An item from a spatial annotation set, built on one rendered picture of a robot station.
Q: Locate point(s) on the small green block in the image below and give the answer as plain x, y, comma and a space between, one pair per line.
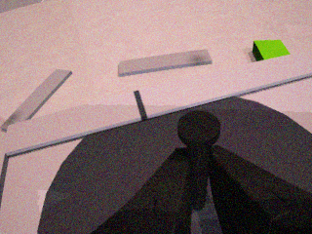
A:
268, 49

